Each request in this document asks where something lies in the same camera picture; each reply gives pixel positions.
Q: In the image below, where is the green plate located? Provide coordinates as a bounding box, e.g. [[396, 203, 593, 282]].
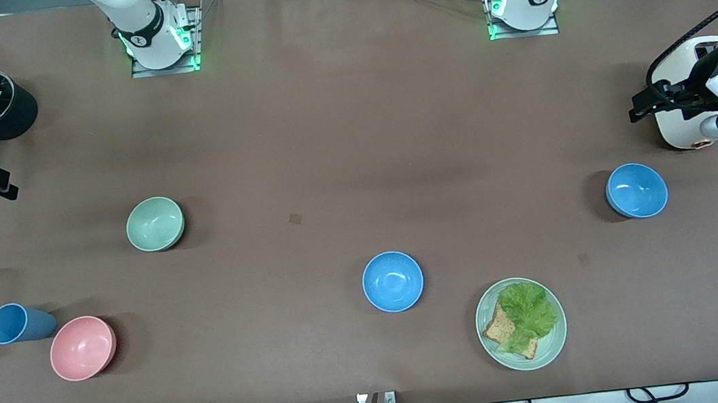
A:
[[471, 271, 572, 376]]

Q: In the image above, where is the white toaster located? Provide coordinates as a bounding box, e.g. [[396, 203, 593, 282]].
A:
[[645, 34, 718, 155]]

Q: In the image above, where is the green bowl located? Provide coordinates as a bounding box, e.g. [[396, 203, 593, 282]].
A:
[[123, 194, 188, 255]]

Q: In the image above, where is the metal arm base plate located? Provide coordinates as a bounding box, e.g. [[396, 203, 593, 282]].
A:
[[483, 0, 562, 43], [124, 5, 208, 80]]

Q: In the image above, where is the blue cup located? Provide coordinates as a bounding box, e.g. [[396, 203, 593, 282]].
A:
[[0, 298, 60, 345]]

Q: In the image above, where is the toasted bread slice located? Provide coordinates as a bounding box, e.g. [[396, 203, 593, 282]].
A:
[[479, 298, 542, 366]]

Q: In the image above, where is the blue bowl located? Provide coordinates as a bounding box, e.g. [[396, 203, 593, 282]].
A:
[[603, 158, 672, 223], [359, 247, 428, 316]]

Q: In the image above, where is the green lettuce leaf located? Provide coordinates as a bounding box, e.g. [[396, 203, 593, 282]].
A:
[[490, 278, 563, 357]]

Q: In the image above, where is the black cable loop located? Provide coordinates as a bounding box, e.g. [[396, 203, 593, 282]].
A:
[[626, 381, 692, 403]]

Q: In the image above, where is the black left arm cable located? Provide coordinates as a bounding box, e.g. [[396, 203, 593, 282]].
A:
[[637, 0, 718, 101]]

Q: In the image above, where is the pink bowl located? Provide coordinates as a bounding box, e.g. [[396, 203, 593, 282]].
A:
[[46, 313, 122, 385]]

